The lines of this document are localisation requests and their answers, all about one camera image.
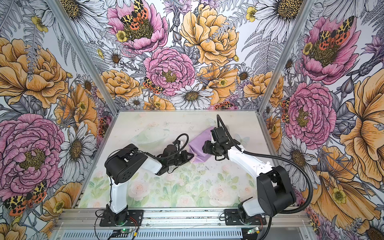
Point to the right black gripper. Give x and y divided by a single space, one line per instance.
206 148

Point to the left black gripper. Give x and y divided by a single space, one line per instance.
185 154

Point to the pink wrapping paper sheet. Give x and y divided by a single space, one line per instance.
196 146

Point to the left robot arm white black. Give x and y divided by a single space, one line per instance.
122 165

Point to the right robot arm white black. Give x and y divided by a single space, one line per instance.
274 190

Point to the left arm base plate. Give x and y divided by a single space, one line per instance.
126 218

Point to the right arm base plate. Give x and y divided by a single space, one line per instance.
234 217

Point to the white vented cable duct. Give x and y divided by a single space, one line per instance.
154 234

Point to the aluminium front rail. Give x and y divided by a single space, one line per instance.
153 218

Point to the left aluminium corner post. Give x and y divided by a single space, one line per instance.
67 27

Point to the aluminium corner post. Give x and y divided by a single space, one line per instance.
300 23
67 27

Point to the right aluminium corner post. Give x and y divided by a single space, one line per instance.
300 23

